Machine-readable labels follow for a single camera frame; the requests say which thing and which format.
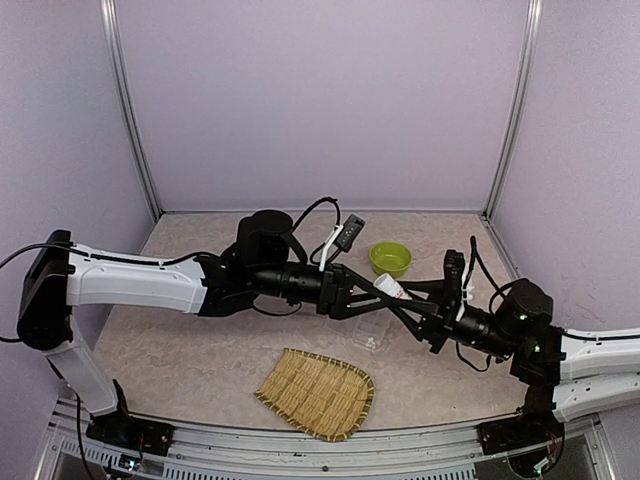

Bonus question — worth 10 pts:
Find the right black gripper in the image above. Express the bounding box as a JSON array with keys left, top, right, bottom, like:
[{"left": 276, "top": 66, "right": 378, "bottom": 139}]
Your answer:
[{"left": 390, "top": 280, "right": 520, "bottom": 362}]

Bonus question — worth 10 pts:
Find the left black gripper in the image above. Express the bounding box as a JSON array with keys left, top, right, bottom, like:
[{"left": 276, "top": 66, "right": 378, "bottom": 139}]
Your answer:
[{"left": 252, "top": 262, "right": 393, "bottom": 321}]

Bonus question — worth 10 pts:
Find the white capped pill bottle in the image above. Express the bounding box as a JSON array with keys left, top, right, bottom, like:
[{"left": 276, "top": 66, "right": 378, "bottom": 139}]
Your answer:
[{"left": 373, "top": 273, "right": 411, "bottom": 300}]

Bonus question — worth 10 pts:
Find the clear plastic pill organizer box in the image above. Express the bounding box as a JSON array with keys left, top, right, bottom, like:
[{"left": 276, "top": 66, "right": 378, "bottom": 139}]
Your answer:
[{"left": 350, "top": 310, "right": 392, "bottom": 351}]

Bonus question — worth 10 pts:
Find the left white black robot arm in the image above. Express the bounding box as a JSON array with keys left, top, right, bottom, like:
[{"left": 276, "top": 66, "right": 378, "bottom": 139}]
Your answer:
[{"left": 16, "top": 210, "right": 441, "bottom": 451}]

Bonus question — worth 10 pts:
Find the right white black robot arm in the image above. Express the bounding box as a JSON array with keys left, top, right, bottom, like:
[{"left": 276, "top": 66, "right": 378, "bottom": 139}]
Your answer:
[{"left": 374, "top": 274, "right": 639, "bottom": 453}]

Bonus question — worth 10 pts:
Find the green plastic bowl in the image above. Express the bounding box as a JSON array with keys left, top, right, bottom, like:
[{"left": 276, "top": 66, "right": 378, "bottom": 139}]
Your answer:
[{"left": 369, "top": 242, "right": 413, "bottom": 278}]

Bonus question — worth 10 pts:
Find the woven bamboo tray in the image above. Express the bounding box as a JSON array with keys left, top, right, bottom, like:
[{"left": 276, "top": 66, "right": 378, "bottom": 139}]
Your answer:
[{"left": 254, "top": 348, "right": 375, "bottom": 443}]

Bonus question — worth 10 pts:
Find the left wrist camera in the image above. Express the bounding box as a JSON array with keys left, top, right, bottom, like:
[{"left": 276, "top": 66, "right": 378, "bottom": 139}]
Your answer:
[{"left": 319, "top": 214, "right": 366, "bottom": 271}]

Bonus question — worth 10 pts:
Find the right aluminium frame post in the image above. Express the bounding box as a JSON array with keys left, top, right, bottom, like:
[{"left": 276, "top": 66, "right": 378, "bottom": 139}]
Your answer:
[{"left": 483, "top": 0, "right": 543, "bottom": 223}]

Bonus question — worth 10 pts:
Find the aluminium frame post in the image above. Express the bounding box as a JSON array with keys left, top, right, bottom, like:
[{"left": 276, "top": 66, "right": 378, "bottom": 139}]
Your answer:
[
  {"left": 100, "top": 0, "right": 164, "bottom": 223},
  {"left": 483, "top": 0, "right": 543, "bottom": 223}
]

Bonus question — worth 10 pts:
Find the left aluminium frame post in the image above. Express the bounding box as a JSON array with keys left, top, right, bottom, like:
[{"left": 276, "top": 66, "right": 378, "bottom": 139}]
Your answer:
[{"left": 100, "top": 0, "right": 164, "bottom": 223}]

